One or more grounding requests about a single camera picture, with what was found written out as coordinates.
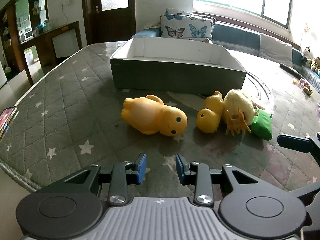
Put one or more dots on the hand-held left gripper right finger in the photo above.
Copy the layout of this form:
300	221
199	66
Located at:
179	169

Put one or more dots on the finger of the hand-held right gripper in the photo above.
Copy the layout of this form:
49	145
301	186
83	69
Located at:
308	191
295	143

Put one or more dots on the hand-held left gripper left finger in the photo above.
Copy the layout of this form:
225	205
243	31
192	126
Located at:
142	168

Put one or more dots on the green pouch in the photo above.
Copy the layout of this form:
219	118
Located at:
262	127

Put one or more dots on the large yellow toy figure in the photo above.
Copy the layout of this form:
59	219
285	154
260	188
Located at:
150	115

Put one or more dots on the small yellow toy figure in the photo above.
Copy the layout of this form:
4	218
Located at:
207	120

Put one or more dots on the yellow plush chick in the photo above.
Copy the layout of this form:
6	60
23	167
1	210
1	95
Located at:
237	102

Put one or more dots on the dark cardboard box white inside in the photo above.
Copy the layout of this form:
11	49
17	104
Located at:
175	77

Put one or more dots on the small yellow toy vehicle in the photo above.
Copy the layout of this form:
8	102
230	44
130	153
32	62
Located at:
308	92

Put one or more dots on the small pink toy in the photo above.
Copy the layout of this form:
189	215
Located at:
304	82

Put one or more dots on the black stick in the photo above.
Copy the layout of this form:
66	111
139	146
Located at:
291	70

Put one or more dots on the pile of stuffed toys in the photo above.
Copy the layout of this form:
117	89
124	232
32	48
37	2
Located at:
315	65

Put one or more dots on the black and white plush toy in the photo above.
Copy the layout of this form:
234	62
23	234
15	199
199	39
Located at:
306	53

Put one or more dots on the white sofa cushion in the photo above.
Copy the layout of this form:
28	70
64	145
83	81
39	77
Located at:
275	50

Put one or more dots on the grey quilted star mat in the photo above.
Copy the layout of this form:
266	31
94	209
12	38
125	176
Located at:
62	110

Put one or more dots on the teal sofa cushions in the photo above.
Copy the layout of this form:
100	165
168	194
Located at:
235	36

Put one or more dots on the blue cushion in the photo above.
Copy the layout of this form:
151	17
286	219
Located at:
147	33

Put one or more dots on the butterfly print pillow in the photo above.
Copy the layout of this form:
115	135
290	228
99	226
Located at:
185	27
176	11

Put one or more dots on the smartphone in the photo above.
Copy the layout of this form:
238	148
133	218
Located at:
7	118

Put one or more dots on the white panel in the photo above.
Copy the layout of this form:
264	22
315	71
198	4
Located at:
64	43

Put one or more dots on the dark wooden door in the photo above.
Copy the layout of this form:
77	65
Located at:
112	17

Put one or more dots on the dark wooden cabinet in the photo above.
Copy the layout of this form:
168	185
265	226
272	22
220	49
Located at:
42	42

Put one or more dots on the white microwave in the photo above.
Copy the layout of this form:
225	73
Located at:
28	34

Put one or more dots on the wall sticker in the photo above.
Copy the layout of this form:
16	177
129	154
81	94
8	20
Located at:
306	28

